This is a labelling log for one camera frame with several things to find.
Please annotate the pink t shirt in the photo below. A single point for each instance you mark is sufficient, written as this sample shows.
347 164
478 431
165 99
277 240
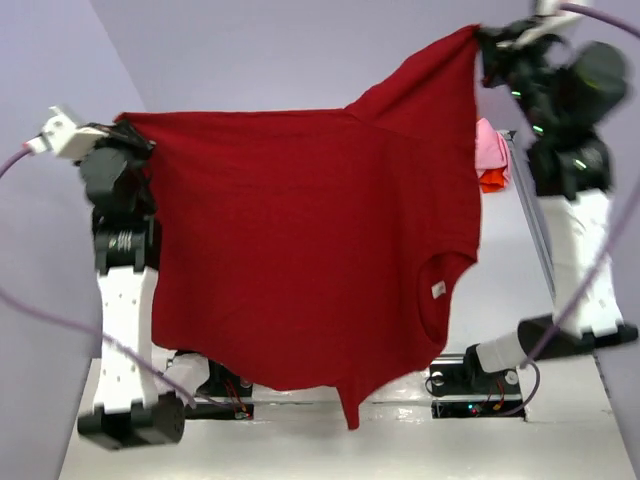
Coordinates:
491 151

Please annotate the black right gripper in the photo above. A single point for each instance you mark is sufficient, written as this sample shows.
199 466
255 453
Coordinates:
500 59

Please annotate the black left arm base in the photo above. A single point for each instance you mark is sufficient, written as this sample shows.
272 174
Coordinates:
224 397

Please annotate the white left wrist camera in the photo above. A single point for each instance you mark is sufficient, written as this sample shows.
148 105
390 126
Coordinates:
65 136

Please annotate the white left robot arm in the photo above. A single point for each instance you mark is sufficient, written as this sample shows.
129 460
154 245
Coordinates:
128 411

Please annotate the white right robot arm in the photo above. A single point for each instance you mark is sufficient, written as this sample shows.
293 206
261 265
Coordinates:
571 168

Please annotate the dark red t shirt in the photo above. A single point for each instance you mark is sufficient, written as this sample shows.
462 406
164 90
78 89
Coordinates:
315 248

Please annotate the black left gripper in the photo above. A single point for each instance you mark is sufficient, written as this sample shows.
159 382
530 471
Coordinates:
124 134

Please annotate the orange t shirt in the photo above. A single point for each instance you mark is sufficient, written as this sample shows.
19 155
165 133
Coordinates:
493 181

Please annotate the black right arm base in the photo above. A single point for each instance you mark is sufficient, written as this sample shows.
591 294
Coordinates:
459 390

